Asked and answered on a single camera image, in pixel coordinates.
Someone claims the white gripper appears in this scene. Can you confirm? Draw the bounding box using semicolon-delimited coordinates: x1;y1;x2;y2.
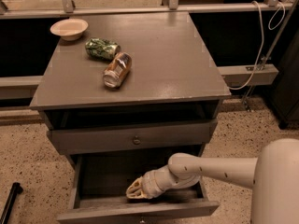
126;169;167;200

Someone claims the grey drawer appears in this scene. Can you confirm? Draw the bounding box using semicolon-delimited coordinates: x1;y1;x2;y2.
57;150;219;224
47;119;218;155

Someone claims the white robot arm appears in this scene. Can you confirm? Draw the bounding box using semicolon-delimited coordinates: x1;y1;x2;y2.
126;138;299;224

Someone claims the grey top drawer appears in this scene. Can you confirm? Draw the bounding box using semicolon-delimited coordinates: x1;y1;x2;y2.
47;119;218;155

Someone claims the grey wooden drawer cabinet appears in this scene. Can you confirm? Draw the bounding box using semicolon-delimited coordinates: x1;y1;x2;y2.
29;11;232;161

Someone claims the black bar on floor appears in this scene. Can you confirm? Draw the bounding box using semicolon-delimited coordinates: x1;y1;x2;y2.
0;182;23;224

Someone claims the orange soda can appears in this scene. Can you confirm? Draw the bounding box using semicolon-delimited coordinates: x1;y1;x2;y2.
103;52;132;88

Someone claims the green soda can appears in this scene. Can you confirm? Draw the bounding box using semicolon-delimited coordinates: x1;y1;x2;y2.
85;38;121;61

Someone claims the white ceramic bowl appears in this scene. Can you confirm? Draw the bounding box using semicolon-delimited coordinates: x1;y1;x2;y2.
50;19;88;41

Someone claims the dark cabinet at right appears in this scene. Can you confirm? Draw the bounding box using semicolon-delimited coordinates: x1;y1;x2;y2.
270;31;299;129

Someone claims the diagonal metal rod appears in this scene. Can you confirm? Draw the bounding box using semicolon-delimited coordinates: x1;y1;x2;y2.
234;0;299;112

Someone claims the grey metal railing frame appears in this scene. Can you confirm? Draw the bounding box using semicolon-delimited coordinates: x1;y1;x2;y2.
0;0;299;101

